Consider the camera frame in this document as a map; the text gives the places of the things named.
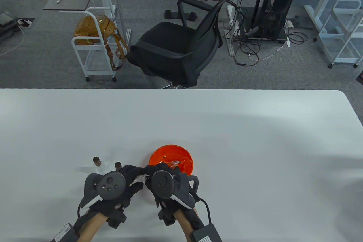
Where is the person's right hand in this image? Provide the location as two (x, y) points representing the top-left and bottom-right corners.
(143, 165), (200, 227)

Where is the person's left hand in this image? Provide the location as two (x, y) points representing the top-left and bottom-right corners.
(74, 165), (145, 229)

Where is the person's left forearm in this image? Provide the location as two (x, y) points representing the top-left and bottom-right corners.
(76, 211), (109, 242)

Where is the person's right forearm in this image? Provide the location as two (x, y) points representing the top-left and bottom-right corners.
(173, 207), (205, 242)

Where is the round black right glove tracker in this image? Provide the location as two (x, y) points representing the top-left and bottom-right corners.
(146, 170), (199, 210)

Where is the round black glove tracker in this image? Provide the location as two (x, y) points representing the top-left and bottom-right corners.
(146, 170), (199, 210)
(80, 171), (127, 209)

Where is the orange translucent bowl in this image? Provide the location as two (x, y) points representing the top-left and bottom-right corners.
(149, 145), (195, 176)

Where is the round black left glove tracker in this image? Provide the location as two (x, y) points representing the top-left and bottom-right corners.
(80, 171), (127, 209)

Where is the white rolling cart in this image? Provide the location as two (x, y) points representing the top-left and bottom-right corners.
(71, 0), (118, 82)

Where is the black office chair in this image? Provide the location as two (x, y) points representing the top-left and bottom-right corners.
(126, 0), (248, 89)

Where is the brown leather backpack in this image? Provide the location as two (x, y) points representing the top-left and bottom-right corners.
(74, 15), (130, 71)

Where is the white desk leg with foot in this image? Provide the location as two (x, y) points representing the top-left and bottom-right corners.
(226, 0), (248, 56)

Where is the floor socket box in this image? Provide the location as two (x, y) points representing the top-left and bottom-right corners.
(16, 17), (36, 29)

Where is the white power strip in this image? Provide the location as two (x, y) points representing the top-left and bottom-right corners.
(285, 20), (293, 47)

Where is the black device stack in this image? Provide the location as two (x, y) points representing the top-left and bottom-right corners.
(0, 11), (19, 43)

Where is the black computer tower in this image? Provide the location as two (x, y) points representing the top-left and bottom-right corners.
(259, 0), (299, 38)

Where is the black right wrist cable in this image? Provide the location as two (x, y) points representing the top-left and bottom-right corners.
(195, 196), (212, 227)

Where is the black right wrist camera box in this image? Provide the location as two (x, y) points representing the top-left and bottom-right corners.
(190, 223), (223, 242)

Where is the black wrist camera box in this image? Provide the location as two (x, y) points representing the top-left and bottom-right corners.
(190, 223), (223, 242)
(52, 223), (80, 242)

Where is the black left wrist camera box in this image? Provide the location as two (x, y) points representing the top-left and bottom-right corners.
(52, 223), (80, 242)

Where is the tangle of black floor cables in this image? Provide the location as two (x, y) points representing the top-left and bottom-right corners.
(223, 1), (308, 67)

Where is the black floor bracket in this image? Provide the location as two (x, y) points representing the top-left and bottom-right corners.
(165, 10), (198, 21)

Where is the white floor cable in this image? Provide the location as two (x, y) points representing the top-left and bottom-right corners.
(0, 24), (26, 57)

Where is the white desk frame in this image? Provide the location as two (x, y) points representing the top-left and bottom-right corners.
(304, 0), (363, 69)

